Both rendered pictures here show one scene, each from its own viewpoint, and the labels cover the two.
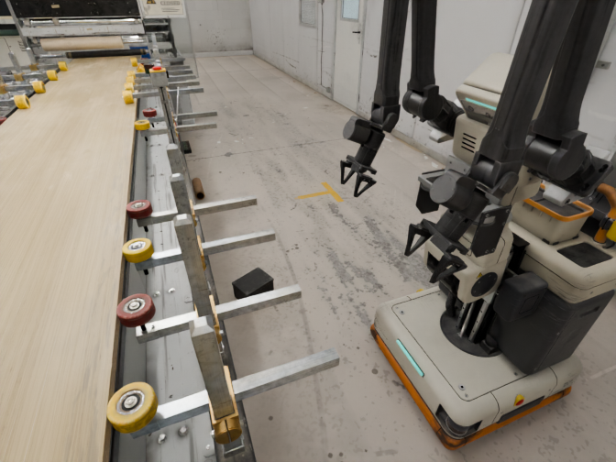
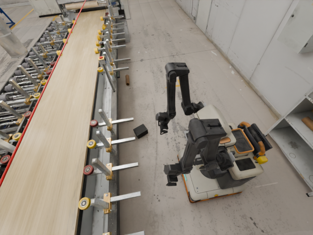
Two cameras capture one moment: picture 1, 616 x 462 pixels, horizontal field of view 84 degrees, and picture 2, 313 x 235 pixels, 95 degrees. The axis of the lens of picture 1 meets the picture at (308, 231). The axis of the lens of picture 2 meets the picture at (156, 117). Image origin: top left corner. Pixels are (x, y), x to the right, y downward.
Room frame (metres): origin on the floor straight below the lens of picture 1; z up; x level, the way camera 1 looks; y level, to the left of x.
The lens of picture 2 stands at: (0.31, -0.31, 2.10)
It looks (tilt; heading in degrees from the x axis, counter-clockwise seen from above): 52 degrees down; 16
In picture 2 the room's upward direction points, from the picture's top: 6 degrees counter-clockwise
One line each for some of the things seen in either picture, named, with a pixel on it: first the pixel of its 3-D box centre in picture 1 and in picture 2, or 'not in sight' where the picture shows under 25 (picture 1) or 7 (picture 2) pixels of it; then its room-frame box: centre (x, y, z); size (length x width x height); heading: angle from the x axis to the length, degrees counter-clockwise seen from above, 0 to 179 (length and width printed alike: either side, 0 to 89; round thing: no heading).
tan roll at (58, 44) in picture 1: (104, 42); (90, 4); (4.45, 2.33, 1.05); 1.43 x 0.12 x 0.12; 111
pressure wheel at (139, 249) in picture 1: (141, 259); (93, 145); (0.80, 0.50, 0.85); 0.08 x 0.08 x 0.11
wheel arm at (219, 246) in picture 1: (209, 248); (113, 142); (0.87, 0.32, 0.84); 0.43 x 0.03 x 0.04; 111
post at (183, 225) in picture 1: (203, 301); (105, 170); (0.58, 0.25, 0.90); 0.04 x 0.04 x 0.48; 21
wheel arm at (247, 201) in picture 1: (200, 210); (113, 122); (1.10, 0.41, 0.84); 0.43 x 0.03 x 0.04; 111
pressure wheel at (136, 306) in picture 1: (140, 320); (90, 171); (0.57, 0.41, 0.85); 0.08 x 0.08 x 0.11
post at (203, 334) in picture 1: (222, 405); (105, 205); (0.35, 0.16, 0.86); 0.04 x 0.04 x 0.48; 21
